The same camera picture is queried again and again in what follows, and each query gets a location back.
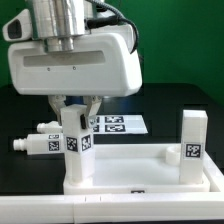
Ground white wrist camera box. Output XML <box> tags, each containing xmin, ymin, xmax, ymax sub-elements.
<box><xmin>2</xmin><ymin>9</ymin><xmax>33</xmax><ymax>42</ymax></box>

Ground white fiducial marker sheet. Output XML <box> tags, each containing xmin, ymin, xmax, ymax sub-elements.
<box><xmin>94</xmin><ymin>115</ymin><xmax>148</xmax><ymax>134</ymax></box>

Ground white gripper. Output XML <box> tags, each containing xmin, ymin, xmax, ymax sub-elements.
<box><xmin>8</xmin><ymin>25</ymin><xmax>142</xmax><ymax>129</ymax></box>

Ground white square desk top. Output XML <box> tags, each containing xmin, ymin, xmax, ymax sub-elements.
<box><xmin>62</xmin><ymin>143</ymin><xmax>224</xmax><ymax>195</ymax></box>

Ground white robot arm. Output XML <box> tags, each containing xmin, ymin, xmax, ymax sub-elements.
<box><xmin>3</xmin><ymin>0</ymin><xmax>142</xmax><ymax>128</ymax></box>

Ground black cables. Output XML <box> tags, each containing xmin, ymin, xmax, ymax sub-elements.
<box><xmin>85</xmin><ymin>0</ymin><xmax>142</xmax><ymax>54</ymax></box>

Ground white L-shaped fence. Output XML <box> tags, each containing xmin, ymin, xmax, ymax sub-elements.
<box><xmin>0</xmin><ymin>145</ymin><xmax>224</xmax><ymax>224</ymax></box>

